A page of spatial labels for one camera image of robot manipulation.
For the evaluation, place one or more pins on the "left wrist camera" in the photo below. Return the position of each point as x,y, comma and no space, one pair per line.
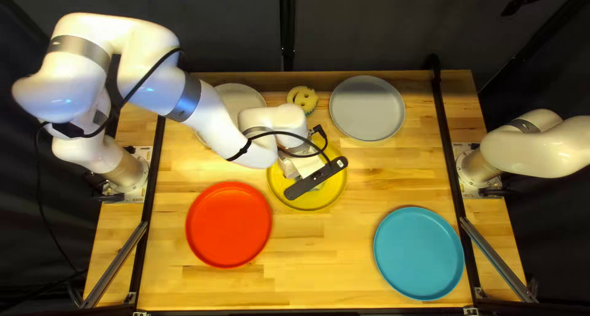
313,180

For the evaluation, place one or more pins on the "yellow smiling face sponge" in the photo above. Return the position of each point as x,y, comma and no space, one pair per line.
303,99

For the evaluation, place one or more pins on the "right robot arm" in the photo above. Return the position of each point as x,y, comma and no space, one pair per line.
530,145

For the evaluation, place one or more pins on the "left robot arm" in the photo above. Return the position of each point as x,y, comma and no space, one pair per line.
152,85

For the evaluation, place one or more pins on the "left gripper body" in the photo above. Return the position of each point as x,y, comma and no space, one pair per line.
299,167

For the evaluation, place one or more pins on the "teal round plate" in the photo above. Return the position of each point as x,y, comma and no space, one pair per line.
418,253

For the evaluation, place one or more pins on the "grey round plate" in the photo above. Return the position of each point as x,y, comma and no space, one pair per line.
239,97
367,108

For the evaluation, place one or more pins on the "yellow round plate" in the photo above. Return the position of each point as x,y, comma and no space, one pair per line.
336,187

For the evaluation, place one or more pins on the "orange round plate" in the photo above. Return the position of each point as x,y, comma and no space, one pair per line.
228,223

